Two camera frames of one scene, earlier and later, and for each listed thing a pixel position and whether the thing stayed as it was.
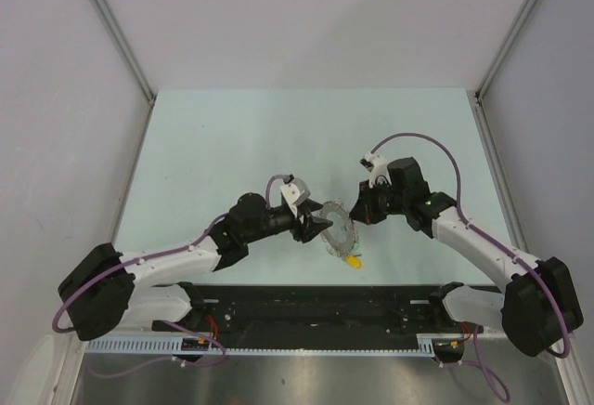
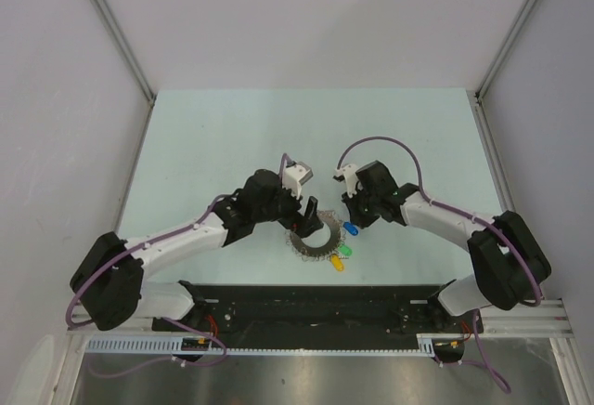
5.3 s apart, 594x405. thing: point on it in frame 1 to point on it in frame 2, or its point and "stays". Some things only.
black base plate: [317, 314] stays
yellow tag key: [354, 261] to [337, 262]
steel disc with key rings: [340, 238] to [332, 247]
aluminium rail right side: [500, 183] stays
